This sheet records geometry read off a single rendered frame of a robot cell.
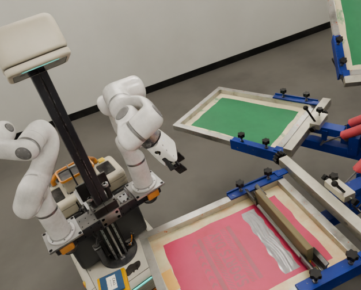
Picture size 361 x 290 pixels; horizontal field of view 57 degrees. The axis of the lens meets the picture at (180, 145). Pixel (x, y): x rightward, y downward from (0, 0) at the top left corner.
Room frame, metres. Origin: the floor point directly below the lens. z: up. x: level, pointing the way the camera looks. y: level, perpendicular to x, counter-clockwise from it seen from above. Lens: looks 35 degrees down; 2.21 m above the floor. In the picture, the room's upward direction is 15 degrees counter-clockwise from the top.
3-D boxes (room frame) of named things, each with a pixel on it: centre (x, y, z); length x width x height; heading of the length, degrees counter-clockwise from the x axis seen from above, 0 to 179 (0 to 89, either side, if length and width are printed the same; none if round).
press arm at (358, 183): (1.00, -0.69, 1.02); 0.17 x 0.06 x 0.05; 102
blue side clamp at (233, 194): (1.20, -0.32, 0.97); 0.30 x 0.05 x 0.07; 102
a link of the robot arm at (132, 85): (1.08, 0.14, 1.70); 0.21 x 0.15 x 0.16; 14
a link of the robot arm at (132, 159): (1.27, 0.21, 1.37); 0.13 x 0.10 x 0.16; 104
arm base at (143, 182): (1.28, 0.23, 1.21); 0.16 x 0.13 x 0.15; 26
